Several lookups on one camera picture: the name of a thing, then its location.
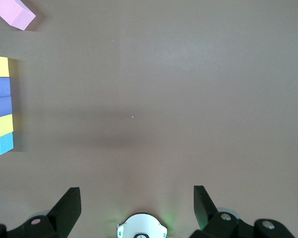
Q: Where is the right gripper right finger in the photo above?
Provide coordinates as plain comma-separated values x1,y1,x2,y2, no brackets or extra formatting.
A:
190,185,295,238

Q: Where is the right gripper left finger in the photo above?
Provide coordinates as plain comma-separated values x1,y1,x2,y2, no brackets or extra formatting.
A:
0,187,82,238

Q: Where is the blue foam cube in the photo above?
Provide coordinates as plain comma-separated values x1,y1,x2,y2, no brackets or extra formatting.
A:
0,132,15,156

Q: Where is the purple foam cube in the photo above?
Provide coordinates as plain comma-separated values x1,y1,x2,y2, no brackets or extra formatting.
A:
0,96,13,117
0,76,12,98

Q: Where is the brown table cover mat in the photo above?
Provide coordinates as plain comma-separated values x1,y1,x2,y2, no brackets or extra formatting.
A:
0,0,298,238

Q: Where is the pink foam cube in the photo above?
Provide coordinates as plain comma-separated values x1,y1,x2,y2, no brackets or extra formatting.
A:
0,0,37,32

